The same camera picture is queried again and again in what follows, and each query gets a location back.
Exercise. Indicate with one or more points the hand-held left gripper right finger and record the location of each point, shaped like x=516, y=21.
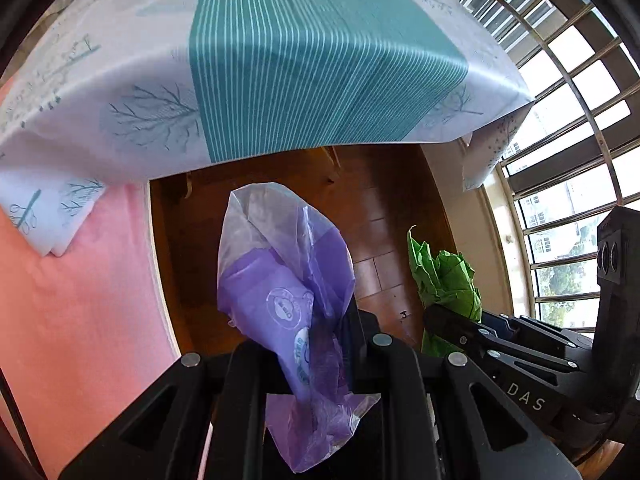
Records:
x=395, y=385

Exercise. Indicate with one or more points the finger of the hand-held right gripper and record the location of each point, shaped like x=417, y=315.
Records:
x=460, y=330
x=545, y=332

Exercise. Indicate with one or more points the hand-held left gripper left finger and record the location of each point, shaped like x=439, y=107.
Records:
x=245, y=385

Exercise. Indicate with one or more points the green plastic bag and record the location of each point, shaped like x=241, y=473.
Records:
x=445, y=280

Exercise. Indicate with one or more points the purple plastic bag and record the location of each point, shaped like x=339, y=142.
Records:
x=280, y=285

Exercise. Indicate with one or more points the white bed base trim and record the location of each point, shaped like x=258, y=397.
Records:
x=162, y=285

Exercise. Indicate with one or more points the metal window grille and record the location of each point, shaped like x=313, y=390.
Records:
x=550, y=177

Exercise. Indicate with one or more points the pink cloth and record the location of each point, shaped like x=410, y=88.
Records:
x=85, y=335

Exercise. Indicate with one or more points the teal striped printed tablecloth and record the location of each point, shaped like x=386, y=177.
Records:
x=300, y=60

